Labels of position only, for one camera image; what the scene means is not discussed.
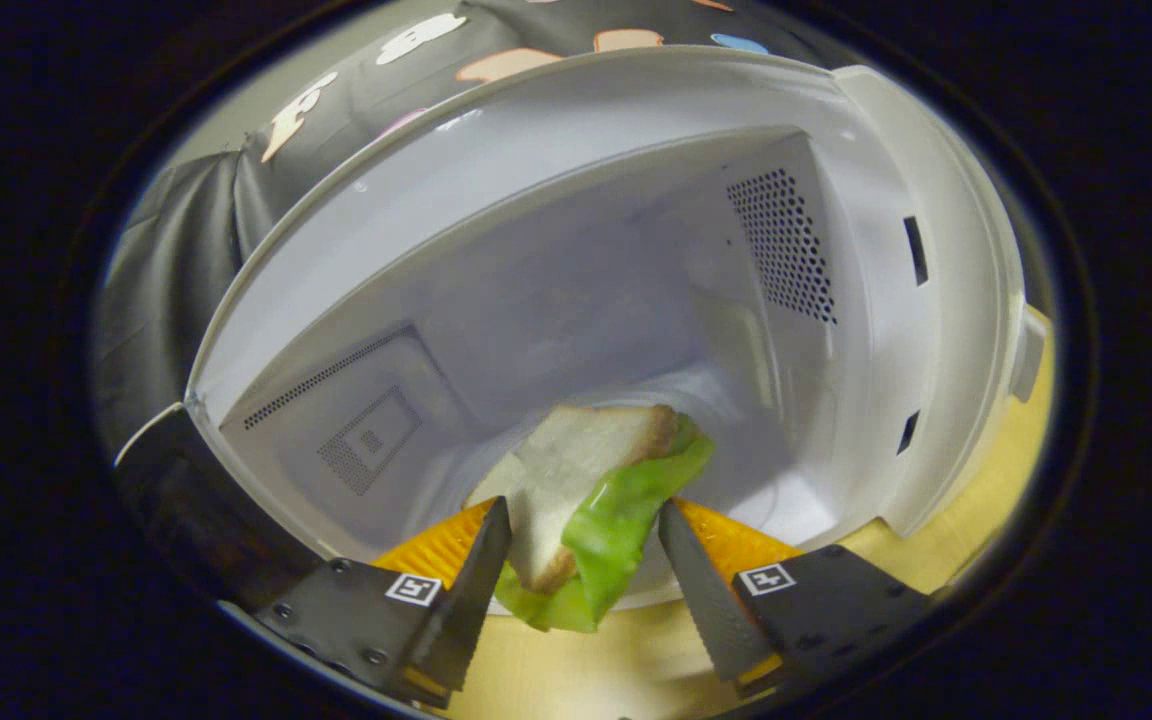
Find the brown bread sandwich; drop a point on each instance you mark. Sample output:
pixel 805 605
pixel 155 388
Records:
pixel 566 470

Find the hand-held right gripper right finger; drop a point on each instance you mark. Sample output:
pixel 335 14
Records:
pixel 701 600

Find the white microwave oven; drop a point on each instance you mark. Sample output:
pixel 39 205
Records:
pixel 586 250

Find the black backdrop cloth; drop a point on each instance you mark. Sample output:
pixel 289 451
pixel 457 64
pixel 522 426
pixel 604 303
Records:
pixel 186 230

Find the green lettuce leaf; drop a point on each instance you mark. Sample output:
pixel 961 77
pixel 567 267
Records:
pixel 616 520

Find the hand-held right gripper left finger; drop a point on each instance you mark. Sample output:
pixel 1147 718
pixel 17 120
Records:
pixel 471 600

